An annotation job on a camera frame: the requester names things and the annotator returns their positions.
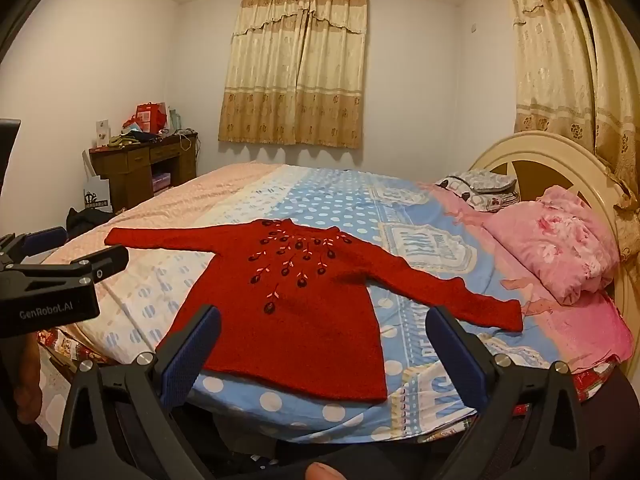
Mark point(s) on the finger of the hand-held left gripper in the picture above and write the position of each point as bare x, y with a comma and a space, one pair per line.
45, 239
100, 262

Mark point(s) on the beige window curtain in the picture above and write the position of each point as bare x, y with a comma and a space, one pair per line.
295, 65

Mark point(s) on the green cloth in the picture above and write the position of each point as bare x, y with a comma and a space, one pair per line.
122, 141

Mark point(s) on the red patterned mattress cover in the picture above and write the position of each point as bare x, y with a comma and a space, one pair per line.
70, 345

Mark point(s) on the cream wooden headboard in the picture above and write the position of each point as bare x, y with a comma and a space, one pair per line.
565, 165

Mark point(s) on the pink floral pillow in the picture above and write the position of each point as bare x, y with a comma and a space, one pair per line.
555, 245

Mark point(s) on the person's left hand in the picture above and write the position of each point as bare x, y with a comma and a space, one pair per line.
27, 380

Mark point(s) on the dark wooden desk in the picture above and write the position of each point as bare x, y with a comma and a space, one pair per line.
135, 165

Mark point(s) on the grey patterned pillow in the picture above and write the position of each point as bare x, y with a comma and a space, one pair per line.
480, 187

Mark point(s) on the red embroidered knit sweater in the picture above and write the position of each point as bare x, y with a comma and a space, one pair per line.
310, 310

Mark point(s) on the white paper bag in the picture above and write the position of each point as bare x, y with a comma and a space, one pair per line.
97, 192

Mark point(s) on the white card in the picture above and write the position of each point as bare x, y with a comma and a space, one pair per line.
103, 132

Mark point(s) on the black cloth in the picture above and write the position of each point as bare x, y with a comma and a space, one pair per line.
87, 222

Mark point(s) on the polka dot bed sheet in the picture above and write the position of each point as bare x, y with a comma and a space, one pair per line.
350, 200

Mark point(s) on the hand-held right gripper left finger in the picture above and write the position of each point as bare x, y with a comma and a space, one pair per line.
192, 355

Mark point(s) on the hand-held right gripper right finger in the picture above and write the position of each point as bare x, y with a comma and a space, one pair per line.
457, 355

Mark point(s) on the person's right hand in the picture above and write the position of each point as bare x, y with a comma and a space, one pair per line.
324, 472

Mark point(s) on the red gift bag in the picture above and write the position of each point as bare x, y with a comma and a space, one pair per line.
151, 117

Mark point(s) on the beige floral side curtain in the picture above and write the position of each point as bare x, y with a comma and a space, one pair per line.
565, 60

